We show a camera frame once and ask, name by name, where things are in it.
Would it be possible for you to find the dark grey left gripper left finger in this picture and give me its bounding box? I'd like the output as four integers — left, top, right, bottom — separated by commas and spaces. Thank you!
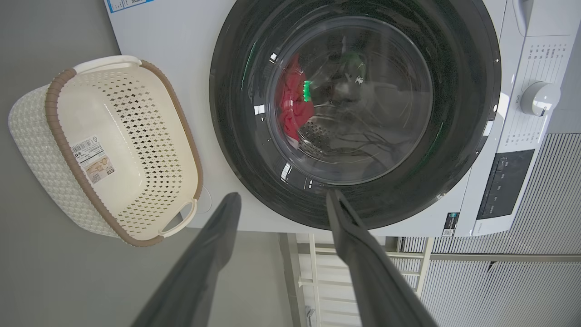
131, 192, 242, 327

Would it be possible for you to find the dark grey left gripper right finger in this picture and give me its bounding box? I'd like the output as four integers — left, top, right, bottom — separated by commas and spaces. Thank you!
325, 189, 439, 327

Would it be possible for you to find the black round glass washer door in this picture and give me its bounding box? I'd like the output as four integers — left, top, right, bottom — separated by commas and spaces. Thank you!
209, 0, 502, 231

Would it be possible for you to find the red garment with white trim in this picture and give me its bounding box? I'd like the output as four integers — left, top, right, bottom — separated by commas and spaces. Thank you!
277, 54, 316, 141

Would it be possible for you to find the cream perforated laundry basket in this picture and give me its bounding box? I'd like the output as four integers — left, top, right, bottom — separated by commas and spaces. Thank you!
8, 55, 203, 248

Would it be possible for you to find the printed product label sticker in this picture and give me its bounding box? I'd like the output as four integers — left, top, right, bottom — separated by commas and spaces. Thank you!
69, 135, 115, 184

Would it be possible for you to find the black washing machine display panel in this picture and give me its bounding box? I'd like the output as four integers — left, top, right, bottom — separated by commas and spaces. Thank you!
476, 149, 535, 220

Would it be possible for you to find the white front-load washing machine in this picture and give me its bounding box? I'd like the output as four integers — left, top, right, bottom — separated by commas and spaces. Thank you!
103, 0, 581, 238

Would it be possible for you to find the white washing machine dial knob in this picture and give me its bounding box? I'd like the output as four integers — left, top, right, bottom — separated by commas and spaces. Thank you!
520, 81, 562, 117

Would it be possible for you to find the round drain filter cover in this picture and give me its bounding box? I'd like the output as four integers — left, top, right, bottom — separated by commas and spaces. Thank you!
196, 184, 213, 215

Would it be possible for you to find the black QR code sticker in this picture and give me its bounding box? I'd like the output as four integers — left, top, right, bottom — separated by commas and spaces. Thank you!
442, 212, 460, 237

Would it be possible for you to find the blue energy label sticker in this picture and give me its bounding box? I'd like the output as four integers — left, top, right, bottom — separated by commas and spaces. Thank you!
104, 0, 155, 13

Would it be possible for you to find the white detergent drawer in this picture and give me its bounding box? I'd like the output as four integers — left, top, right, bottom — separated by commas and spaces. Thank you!
512, 0, 581, 39

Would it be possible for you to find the white metal rack frame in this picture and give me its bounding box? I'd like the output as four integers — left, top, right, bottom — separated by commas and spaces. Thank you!
295, 233, 434, 327

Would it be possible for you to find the grey slatted wall panel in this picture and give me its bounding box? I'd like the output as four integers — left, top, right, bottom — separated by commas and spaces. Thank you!
399, 132, 581, 327

